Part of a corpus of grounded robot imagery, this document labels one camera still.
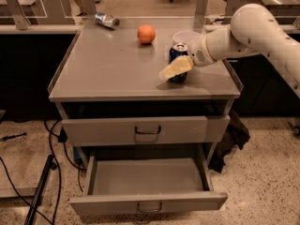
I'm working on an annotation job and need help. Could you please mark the blue pepsi can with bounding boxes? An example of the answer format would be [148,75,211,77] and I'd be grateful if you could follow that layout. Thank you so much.
[169,43,188,83]

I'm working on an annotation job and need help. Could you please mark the dark cloth on floor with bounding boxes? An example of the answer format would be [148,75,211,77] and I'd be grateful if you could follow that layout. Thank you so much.
[208,110,250,173]

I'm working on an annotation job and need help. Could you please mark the white bowl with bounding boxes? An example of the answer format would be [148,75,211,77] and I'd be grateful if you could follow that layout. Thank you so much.
[172,31,202,44]

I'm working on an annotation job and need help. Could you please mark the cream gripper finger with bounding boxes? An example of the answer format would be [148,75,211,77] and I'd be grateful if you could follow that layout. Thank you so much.
[159,55,193,80]

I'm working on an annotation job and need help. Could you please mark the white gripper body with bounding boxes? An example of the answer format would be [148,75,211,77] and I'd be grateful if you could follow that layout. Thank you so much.
[188,35,216,68]

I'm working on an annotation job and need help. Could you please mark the orange fruit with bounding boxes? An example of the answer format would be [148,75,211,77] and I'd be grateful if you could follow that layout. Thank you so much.
[137,24,156,44]

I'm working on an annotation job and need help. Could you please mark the closed upper drawer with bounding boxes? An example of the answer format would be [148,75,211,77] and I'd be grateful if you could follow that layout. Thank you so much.
[62,115,230,146]

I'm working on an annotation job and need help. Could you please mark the black cable on floor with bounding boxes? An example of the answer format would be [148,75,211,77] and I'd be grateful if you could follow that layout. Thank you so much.
[0,119,87,225]

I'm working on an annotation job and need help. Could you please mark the black bar on floor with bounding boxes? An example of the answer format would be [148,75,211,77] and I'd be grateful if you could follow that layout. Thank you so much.
[24,155,54,225]

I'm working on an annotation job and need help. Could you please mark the silver can lying down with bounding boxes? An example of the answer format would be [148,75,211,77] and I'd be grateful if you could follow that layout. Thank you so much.
[95,12,120,30]

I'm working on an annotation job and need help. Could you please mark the open middle drawer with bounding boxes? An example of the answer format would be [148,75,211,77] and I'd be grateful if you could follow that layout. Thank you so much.
[69,156,228,217]

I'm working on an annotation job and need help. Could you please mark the grey metal cabinet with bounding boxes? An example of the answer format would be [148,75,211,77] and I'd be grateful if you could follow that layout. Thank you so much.
[47,16,244,167]

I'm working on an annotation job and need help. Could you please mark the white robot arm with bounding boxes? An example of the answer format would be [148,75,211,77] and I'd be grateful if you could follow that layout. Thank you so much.
[159,4,300,97]

